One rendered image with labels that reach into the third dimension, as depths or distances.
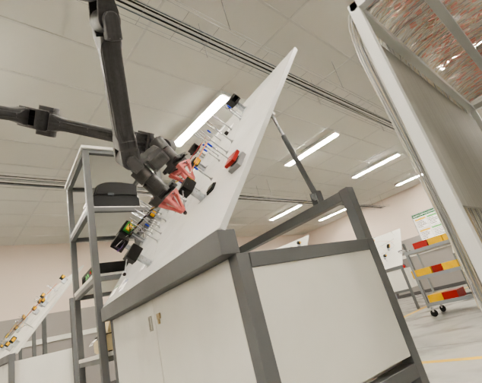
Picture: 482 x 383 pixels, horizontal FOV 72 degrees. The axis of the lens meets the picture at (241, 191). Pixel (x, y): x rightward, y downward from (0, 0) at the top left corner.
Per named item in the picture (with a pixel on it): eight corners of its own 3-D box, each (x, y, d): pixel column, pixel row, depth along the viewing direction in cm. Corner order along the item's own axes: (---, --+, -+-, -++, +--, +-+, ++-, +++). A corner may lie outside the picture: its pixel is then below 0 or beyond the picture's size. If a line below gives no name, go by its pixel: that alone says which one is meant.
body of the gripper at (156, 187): (163, 197, 116) (146, 183, 115) (178, 182, 110) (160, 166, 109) (152, 208, 110) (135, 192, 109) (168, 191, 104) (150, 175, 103)
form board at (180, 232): (106, 309, 169) (102, 307, 169) (185, 172, 234) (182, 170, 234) (225, 231, 84) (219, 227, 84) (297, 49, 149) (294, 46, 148)
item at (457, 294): (503, 300, 472) (467, 228, 510) (497, 305, 437) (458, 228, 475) (432, 313, 534) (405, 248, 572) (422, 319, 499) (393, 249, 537)
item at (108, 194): (91, 208, 199) (89, 179, 206) (82, 222, 216) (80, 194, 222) (141, 208, 218) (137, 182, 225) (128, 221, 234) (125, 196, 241)
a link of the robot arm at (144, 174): (128, 174, 110) (128, 172, 105) (144, 159, 112) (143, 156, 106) (144, 188, 111) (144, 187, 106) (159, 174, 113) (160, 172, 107)
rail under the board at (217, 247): (222, 254, 81) (216, 229, 83) (101, 322, 166) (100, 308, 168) (240, 252, 84) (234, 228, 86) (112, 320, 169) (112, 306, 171)
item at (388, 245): (419, 308, 651) (386, 228, 708) (366, 318, 728) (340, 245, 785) (432, 302, 700) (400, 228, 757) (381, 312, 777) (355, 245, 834)
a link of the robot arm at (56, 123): (30, 133, 124) (34, 103, 122) (41, 134, 130) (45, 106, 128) (143, 157, 122) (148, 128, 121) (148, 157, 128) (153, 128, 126)
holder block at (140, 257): (137, 285, 128) (113, 273, 125) (151, 258, 136) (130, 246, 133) (141, 283, 125) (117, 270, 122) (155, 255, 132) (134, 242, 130)
